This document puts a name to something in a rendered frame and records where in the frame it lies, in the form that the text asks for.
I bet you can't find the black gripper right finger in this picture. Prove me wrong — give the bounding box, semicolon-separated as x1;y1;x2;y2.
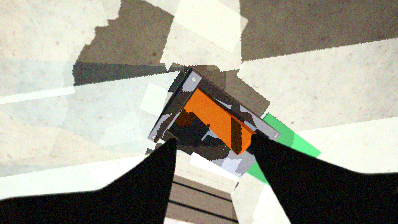
250;134;398;224

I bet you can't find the orange l-shaped part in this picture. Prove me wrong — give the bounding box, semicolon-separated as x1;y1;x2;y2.
175;87;256;155

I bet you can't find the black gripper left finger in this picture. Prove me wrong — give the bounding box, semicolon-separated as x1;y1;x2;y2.
0;138;177;224

